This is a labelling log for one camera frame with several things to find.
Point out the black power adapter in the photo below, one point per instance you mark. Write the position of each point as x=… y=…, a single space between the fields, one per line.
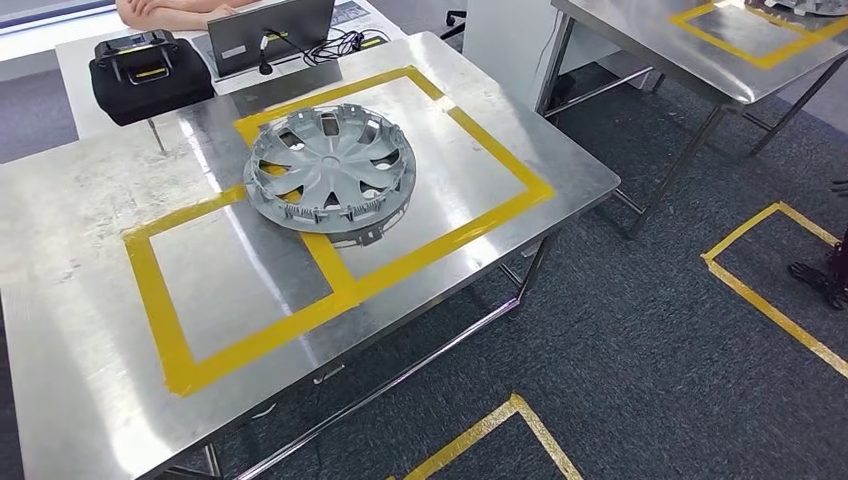
x=372 y=42

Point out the grey plastic part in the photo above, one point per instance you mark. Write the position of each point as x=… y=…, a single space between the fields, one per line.
x=815 y=6

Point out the printed paper sheet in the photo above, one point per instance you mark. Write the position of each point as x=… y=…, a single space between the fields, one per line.
x=351 y=12

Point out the black humanoid robot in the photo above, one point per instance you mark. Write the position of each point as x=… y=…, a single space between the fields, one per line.
x=821 y=281

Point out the black carry case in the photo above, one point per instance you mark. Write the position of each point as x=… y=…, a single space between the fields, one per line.
x=152 y=93

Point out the black office chair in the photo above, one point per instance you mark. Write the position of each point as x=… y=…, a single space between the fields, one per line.
x=457 y=18

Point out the white desk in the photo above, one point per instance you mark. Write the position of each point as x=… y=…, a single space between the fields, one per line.
x=73 y=73
x=503 y=46

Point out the dark grey laptop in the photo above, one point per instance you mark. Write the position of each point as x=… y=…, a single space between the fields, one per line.
x=291 y=26

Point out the person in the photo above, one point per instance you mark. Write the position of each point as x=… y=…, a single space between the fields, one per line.
x=172 y=13

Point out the silver plastic hubcap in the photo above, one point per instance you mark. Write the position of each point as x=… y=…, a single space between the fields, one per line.
x=331 y=162

